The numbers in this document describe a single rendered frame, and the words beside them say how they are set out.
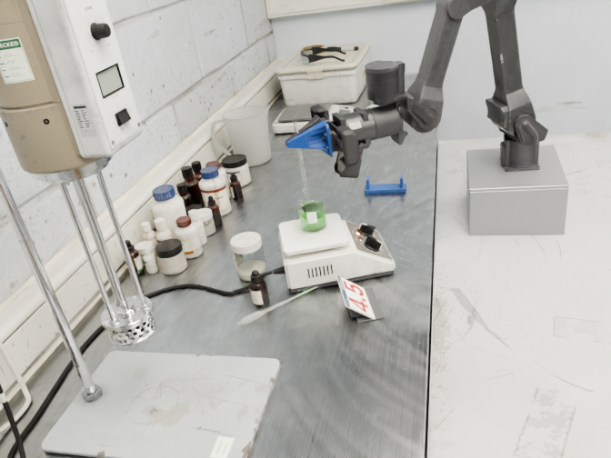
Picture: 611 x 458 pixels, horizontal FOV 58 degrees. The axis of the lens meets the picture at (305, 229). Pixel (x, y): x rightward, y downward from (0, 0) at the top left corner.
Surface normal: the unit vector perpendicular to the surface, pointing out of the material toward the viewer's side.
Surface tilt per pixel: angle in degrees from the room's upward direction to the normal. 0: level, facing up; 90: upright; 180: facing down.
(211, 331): 0
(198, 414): 0
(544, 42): 90
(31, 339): 90
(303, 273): 90
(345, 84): 94
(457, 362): 0
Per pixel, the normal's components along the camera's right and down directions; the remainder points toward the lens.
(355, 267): 0.13, 0.46
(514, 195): -0.22, 0.49
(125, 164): 0.97, -0.01
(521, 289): -0.14, -0.87
